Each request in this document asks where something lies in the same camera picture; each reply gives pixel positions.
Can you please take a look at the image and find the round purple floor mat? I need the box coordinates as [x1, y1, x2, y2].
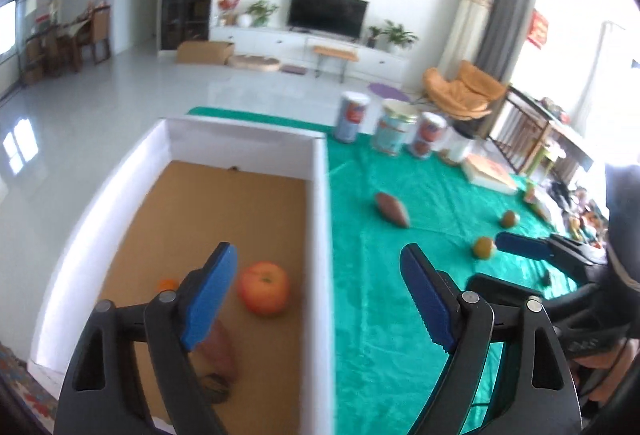
[367, 83, 412, 103]

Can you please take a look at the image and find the white standing air conditioner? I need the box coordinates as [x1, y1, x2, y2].
[440, 0, 496, 76]

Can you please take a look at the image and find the red apple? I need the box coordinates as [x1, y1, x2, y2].
[236, 261, 291, 317]

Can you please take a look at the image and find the wooden dining table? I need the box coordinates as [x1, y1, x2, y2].
[25, 22, 93, 76]

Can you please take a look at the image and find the black television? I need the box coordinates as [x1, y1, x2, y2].
[287, 0, 370, 40]

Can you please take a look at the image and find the teal and gold tin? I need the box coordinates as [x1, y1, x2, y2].
[371, 99, 418, 156]

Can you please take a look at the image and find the red flower arrangement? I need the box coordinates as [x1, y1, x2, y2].
[216, 0, 242, 26]

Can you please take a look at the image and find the kiwi fruit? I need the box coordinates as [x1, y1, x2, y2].
[473, 237, 497, 261]

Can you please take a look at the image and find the round beige floor cushion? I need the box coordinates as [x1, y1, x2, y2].
[227, 55, 281, 74]

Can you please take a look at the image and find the wooden dining chair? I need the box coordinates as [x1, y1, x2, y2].
[85, 7, 112, 64]

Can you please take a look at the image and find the small sweet potato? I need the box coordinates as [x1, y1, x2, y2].
[375, 192, 412, 229]

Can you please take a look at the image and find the red wall hanging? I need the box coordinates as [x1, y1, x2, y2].
[527, 8, 549, 50]

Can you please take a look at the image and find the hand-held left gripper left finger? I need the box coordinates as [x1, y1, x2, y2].
[55, 241, 239, 435]

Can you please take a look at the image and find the green plant in white pot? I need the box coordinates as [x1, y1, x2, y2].
[245, 0, 280, 28]

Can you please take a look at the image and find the large green potted plant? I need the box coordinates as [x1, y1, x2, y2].
[382, 21, 420, 52]

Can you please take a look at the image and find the black bag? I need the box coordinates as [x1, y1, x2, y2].
[550, 180, 581, 206]

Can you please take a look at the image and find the brown cardboard box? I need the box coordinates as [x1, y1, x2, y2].
[176, 41, 236, 65]

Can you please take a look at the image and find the patterned floor rug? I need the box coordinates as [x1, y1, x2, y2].
[0, 342, 58, 421]

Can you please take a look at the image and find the person's right hand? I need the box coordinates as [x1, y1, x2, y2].
[570, 335, 636, 416]

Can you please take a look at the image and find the basket of mixed fruit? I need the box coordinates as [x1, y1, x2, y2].
[565, 205, 608, 246]

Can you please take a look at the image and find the large sweet potato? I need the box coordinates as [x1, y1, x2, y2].
[192, 320, 238, 383]

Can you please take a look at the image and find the orange lounge chair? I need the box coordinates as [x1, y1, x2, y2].
[422, 60, 508, 120]

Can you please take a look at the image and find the wooden railed crib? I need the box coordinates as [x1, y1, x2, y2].
[487, 85, 596, 180]

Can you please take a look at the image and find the low wooden bench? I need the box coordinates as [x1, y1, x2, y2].
[312, 45, 359, 82]

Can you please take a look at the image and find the grey curtain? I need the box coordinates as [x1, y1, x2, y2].
[477, 0, 538, 80]

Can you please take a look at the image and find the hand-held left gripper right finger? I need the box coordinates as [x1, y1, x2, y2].
[400, 242, 586, 435]

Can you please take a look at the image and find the dark wrinkled fruit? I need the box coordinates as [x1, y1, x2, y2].
[197, 372, 231, 405]

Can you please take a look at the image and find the white cardboard box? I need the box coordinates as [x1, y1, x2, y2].
[30, 116, 335, 435]

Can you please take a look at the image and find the white plastic snack bag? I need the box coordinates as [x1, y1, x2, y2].
[524, 182, 556, 221]

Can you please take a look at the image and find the white and red tin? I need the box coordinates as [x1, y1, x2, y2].
[408, 111, 447, 160]

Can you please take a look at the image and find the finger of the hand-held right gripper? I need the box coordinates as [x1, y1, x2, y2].
[467, 272, 603, 323]
[495, 231, 608, 283]

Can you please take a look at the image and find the green plastic stool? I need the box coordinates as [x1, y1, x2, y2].
[535, 142, 566, 176]

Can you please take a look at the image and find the orange and white book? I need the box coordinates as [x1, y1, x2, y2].
[461, 154, 519, 194]

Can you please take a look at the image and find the white television cabinet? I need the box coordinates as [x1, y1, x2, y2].
[209, 26, 408, 83]

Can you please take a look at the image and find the green tablecloth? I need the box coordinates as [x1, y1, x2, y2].
[186, 106, 583, 435]

